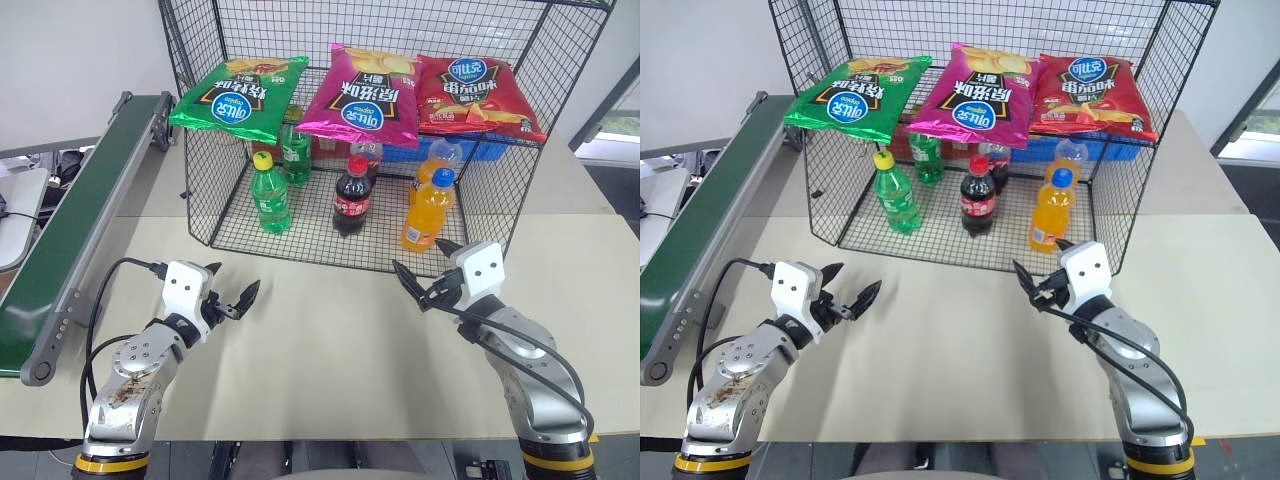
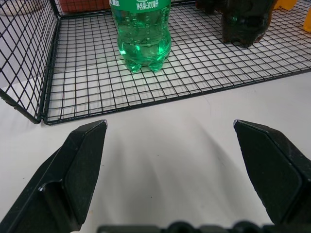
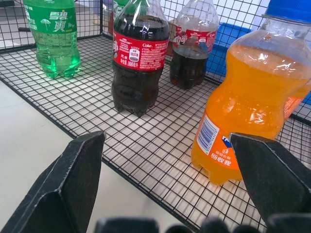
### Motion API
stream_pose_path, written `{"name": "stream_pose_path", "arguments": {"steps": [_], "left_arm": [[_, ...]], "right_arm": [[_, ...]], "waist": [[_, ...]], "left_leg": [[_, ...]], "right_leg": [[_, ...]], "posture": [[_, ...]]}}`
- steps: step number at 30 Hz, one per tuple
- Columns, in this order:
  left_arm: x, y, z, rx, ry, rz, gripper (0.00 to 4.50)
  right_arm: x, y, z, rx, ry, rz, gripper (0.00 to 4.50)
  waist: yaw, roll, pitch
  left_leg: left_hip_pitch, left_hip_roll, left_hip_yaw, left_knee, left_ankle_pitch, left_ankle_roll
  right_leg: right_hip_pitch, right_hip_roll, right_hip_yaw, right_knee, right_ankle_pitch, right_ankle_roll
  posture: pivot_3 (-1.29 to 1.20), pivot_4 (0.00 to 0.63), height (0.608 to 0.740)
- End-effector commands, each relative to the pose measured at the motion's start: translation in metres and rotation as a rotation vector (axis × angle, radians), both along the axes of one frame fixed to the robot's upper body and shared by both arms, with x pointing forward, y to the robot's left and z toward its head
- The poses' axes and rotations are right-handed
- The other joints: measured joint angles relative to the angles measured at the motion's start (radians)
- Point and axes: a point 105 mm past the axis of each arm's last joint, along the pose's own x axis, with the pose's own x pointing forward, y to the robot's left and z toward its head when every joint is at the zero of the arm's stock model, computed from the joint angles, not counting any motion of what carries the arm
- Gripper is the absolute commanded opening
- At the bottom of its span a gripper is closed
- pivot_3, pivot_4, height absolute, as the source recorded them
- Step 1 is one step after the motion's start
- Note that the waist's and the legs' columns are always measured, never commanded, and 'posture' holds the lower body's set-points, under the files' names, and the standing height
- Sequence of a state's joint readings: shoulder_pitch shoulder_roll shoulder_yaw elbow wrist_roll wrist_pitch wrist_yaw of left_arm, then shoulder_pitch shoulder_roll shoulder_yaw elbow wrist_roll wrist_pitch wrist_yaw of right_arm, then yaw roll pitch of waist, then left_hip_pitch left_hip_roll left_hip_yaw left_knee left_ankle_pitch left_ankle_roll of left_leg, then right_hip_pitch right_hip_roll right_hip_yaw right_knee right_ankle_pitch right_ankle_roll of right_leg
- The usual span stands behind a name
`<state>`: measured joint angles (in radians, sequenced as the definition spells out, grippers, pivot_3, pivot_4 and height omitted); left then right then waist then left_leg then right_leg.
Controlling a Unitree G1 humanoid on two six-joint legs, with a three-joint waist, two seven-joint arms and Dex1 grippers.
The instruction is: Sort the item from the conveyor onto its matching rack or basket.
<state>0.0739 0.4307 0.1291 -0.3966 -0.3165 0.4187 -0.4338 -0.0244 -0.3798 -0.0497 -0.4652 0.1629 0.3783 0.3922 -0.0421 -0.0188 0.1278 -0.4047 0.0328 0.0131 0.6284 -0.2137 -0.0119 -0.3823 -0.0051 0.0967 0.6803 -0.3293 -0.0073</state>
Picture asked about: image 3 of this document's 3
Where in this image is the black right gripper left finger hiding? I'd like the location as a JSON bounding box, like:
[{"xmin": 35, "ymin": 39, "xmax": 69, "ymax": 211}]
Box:
[{"xmin": 0, "ymin": 131, "xmax": 107, "ymax": 233}]

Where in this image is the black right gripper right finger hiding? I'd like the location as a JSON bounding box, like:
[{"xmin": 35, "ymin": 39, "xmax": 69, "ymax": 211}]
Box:
[{"xmin": 228, "ymin": 132, "xmax": 311, "ymax": 226}]

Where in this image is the orange Fanta soda bottle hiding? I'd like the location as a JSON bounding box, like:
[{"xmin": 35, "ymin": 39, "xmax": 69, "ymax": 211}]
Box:
[
  {"xmin": 190, "ymin": 0, "xmax": 311, "ymax": 186},
  {"xmin": 283, "ymin": 83, "xmax": 311, "ymax": 120}
]

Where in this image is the full Coca-Cola bottle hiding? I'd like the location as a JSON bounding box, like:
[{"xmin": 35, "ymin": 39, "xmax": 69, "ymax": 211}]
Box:
[{"xmin": 111, "ymin": 0, "xmax": 170, "ymax": 118}]

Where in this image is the blue plastic bin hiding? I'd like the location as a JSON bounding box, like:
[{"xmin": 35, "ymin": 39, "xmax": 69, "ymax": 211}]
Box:
[{"xmin": 205, "ymin": 22, "xmax": 252, "ymax": 78}]

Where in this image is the half-empty Coca-Cola bottle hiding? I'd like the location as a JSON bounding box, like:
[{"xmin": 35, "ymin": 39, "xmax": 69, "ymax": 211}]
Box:
[{"xmin": 169, "ymin": 0, "xmax": 220, "ymax": 90}]

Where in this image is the green Sprite bottle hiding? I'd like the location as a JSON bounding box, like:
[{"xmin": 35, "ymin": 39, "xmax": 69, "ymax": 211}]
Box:
[
  {"xmin": 112, "ymin": 0, "xmax": 130, "ymax": 19},
  {"xmin": 23, "ymin": 0, "xmax": 81, "ymax": 79}
]

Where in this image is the black wire grid rack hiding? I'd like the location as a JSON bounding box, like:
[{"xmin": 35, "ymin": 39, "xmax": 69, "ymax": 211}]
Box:
[{"xmin": 0, "ymin": 0, "xmax": 311, "ymax": 233}]

